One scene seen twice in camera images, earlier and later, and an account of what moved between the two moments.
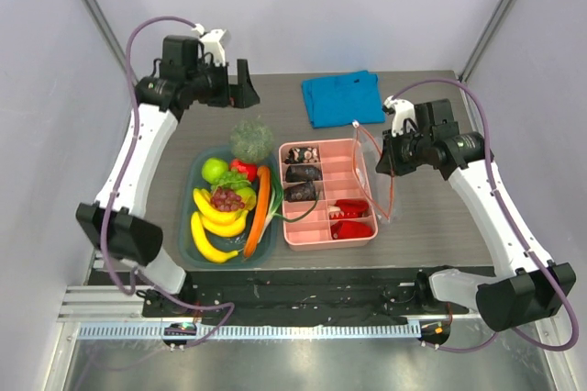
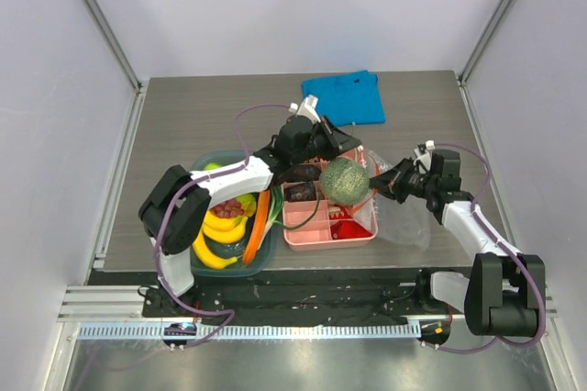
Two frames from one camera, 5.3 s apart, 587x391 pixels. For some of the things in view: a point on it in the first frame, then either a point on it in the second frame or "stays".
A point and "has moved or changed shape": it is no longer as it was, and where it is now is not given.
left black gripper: [238, 95] → [337, 141]
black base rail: [304, 297] stays
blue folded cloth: [339, 100] stays
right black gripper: [390, 152] → [403, 182]
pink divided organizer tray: [326, 194] stays
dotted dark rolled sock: [301, 192] stays
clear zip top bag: [378, 188] has moved or changed shape
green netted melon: [251, 140] → [344, 182]
